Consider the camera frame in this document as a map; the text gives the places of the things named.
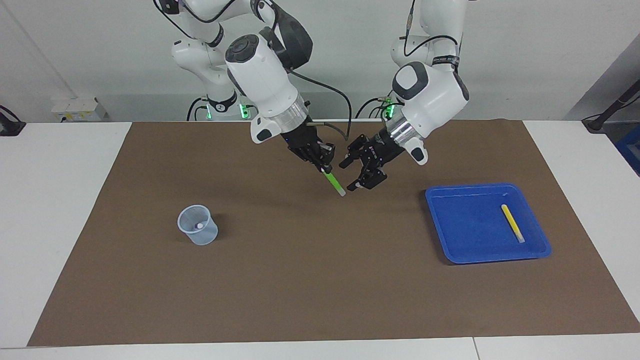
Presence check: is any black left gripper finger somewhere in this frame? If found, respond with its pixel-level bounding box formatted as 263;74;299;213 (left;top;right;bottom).
346;167;388;192
339;134;371;169

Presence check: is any green pen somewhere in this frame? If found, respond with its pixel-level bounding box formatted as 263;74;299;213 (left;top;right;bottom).
322;170;347;198

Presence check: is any yellow pen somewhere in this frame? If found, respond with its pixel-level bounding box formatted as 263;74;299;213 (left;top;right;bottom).
501;204;526;244

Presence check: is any blue plastic tray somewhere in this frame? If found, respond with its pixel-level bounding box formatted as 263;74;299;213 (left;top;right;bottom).
425;182;552;265

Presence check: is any brown table mat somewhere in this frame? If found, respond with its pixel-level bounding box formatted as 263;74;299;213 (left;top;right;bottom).
27;119;640;347

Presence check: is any translucent plastic cup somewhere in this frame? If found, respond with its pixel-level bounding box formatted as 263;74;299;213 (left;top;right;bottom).
177;204;219;246

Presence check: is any white power strip box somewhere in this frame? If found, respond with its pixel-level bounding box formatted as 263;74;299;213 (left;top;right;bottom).
51;97;107;123

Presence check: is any black tripod pole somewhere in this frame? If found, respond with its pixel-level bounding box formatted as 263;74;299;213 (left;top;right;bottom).
582;80;640;134

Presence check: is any blue storage box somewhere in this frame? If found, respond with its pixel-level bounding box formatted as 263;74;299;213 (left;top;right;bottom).
615;125;640;177

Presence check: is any black stand base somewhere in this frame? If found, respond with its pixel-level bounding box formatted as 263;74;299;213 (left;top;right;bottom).
0;105;26;137

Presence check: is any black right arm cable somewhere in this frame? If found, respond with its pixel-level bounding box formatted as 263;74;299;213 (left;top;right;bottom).
155;0;354;142

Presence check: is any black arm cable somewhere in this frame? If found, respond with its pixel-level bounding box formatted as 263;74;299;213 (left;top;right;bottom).
155;0;354;142
402;0;462;59

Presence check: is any black base cable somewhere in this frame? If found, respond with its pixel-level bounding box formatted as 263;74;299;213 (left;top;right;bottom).
187;96;208;122
355;94;397;120

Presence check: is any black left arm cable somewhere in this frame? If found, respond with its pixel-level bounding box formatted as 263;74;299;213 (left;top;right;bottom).
402;0;462;59

